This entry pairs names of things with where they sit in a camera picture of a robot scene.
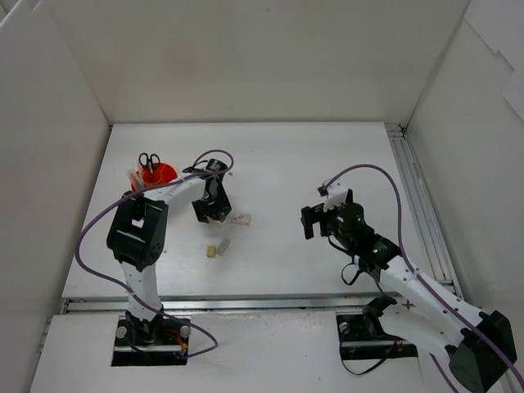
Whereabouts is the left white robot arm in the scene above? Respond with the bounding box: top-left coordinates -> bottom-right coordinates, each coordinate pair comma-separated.
106,151 -> 311,344

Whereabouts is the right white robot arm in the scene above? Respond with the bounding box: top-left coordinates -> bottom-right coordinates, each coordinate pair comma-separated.
300,190 -> 517,392

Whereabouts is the white eraser in sleeve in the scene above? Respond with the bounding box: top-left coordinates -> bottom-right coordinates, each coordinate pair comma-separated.
232,213 -> 251,226

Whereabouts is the long beige eraser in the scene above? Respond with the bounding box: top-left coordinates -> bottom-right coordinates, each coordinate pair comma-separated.
216,238 -> 230,255

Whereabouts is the small tan eraser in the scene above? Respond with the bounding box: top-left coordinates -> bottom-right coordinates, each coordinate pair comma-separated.
206,245 -> 216,258

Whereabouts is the orange round pen holder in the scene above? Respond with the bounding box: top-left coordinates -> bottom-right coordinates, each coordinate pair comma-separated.
134,162 -> 178,188

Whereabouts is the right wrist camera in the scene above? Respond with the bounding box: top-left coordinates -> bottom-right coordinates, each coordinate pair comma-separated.
317,179 -> 350,212

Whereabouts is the aluminium side rail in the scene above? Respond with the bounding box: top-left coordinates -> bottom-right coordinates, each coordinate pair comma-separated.
385,123 -> 463,298

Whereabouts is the aluminium front rail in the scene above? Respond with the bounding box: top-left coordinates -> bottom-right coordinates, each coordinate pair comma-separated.
61,291 -> 380,314

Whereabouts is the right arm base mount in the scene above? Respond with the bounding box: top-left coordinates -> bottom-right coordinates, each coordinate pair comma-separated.
336,295 -> 418,377

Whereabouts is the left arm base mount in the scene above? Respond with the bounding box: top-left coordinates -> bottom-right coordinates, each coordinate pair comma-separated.
111,317 -> 191,367

